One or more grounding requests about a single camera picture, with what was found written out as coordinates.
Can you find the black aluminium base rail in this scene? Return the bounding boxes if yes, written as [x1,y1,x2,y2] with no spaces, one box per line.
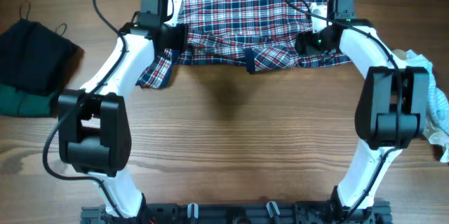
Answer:
[79,201,393,224]

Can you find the beige garment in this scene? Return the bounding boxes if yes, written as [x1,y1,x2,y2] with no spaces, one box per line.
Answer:
[392,49,408,60]

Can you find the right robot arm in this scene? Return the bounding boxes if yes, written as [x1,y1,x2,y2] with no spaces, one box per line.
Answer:
[295,20,429,223]

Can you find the black folded garment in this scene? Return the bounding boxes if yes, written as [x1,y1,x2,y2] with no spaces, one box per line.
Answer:
[1,16,79,95]

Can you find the light blue striped garment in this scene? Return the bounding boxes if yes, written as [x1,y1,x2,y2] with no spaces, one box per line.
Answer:
[405,50,448,163]

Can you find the green folded garment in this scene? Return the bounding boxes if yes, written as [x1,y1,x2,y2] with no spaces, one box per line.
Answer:
[0,60,69,119]

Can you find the red blue plaid garment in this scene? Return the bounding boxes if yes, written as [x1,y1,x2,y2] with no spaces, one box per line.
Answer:
[137,0,350,89]

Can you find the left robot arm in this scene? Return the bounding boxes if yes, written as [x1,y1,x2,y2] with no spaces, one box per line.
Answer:
[57,22,188,223]

